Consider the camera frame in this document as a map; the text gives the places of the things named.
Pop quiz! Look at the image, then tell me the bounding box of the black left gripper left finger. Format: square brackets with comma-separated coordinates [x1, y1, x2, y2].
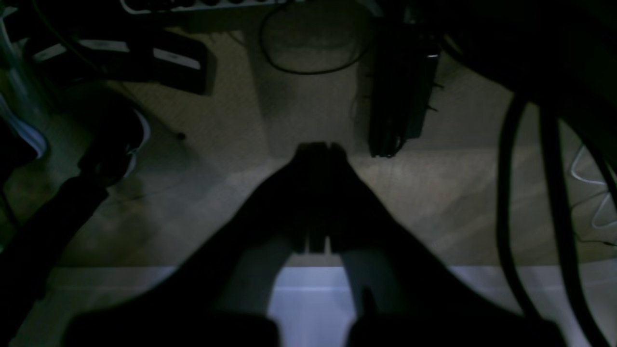
[63, 143, 318, 347]

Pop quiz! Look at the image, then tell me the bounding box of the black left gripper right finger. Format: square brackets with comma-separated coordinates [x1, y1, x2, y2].
[327, 143, 564, 347]

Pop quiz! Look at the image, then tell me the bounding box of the black box white label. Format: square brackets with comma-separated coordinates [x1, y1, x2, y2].
[23, 29, 209, 95]

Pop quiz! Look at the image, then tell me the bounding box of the black device on floor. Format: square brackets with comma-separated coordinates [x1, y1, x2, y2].
[368, 19, 441, 158]

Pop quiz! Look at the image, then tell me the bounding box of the white power strip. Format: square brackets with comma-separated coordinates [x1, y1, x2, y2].
[120, 0, 285, 15]

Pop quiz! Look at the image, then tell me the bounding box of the black thick cable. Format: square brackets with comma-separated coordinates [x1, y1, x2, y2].
[496, 92, 613, 347]

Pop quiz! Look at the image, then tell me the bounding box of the black looped cable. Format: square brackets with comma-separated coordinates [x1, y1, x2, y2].
[259, 0, 376, 76]

